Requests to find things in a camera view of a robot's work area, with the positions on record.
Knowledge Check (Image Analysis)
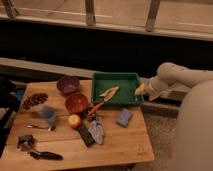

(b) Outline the dark chair at left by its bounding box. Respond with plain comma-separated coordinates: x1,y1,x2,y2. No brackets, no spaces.
0,76,20,156

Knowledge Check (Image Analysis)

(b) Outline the blue cup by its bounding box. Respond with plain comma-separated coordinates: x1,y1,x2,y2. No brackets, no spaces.
41,106,56,127

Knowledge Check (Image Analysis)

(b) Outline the wooden table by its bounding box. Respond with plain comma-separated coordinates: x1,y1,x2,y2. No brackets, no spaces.
0,82,154,171

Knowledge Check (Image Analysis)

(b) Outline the purple bowl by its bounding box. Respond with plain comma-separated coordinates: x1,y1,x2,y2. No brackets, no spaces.
56,76,80,95

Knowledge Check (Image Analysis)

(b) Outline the black handled tool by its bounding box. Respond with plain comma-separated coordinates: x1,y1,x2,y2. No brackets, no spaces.
29,151,63,160

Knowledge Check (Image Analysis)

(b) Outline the dark rectangular bar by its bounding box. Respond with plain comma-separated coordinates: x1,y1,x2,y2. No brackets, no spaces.
78,124,95,147

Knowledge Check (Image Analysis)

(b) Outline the grey blue cloth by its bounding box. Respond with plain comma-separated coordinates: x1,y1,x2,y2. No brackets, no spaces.
88,116,104,145

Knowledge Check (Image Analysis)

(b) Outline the small dark metal object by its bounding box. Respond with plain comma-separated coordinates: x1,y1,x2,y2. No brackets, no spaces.
17,135,34,151

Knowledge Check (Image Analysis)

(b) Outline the red-handled spatula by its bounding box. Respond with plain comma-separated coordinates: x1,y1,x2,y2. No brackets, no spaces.
88,86,119,116

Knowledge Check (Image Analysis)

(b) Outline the blue sponge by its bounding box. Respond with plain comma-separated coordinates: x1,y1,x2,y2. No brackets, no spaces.
116,108,133,127

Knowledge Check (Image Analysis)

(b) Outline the apple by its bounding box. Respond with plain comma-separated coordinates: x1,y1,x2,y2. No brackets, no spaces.
68,114,81,129

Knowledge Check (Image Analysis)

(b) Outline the green plastic tray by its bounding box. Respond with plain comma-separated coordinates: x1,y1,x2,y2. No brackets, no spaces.
91,72,144,106

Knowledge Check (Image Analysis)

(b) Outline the metal spoon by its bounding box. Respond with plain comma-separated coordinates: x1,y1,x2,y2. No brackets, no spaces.
26,125,55,131

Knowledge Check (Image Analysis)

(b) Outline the red-brown bowl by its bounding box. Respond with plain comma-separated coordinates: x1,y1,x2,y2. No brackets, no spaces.
65,93,89,114

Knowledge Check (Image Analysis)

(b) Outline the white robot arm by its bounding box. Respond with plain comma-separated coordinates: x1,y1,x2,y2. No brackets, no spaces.
135,62,213,171

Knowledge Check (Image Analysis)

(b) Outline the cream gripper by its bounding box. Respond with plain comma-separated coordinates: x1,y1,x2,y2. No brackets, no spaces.
135,76,169,101

